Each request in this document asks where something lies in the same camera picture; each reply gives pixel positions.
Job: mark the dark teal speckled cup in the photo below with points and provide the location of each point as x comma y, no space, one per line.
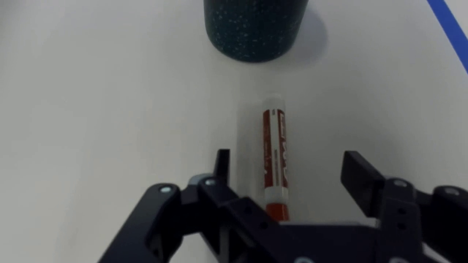
256,29

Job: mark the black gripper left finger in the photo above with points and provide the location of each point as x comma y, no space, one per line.
204,219

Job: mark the blue tape strip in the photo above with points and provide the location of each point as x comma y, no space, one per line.
453,29

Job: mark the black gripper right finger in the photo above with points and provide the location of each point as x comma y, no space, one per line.
418,219

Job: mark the white marker with red cap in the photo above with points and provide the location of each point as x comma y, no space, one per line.
276,146

